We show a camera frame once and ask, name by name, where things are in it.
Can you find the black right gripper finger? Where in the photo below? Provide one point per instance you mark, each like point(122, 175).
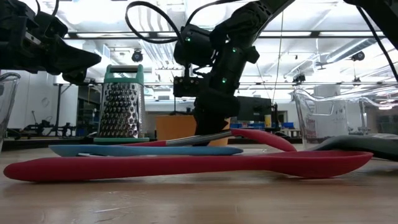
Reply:
point(226, 126)
point(206, 127)

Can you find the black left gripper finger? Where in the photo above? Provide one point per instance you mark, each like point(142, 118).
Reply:
point(76, 76)
point(73, 57)

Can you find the red silicone spoon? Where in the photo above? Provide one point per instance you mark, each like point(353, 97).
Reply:
point(155, 168)

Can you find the blue silicone spoon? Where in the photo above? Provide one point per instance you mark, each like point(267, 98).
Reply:
point(140, 151)

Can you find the black nylon turner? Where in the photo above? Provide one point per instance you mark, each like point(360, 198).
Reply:
point(357, 146)

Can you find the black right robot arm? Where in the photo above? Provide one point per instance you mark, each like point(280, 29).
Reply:
point(236, 59)

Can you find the orange plastic bin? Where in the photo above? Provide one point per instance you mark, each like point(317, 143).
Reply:
point(174, 127)

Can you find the black computer monitor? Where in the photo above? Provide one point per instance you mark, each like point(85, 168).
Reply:
point(255, 109)

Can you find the dark shelf unit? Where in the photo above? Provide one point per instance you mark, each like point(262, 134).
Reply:
point(88, 109)

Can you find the black metal stand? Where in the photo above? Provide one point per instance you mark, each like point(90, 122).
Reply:
point(58, 109)

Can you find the yellow cup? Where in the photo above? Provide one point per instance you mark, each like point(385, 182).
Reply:
point(267, 120)

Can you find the glass measuring cup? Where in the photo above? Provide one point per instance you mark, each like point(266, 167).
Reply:
point(7, 102)

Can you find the blue storage bin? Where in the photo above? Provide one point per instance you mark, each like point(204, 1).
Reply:
point(287, 125)

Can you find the black floor machine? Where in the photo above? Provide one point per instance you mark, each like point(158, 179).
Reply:
point(40, 127)

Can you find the black hanging spotlight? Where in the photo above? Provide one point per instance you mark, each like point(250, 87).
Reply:
point(298, 78)
point(137, 56)
point(358, 56)

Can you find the clear plastic container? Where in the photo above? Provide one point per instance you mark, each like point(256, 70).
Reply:
point(323, 118)

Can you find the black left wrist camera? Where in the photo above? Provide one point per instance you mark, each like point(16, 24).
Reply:
point(51, 26)

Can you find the black overhead frame bar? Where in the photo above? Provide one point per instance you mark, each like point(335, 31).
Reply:
point(109, 34)

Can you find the black table edge rail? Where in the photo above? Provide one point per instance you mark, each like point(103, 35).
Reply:
point(31, 143)

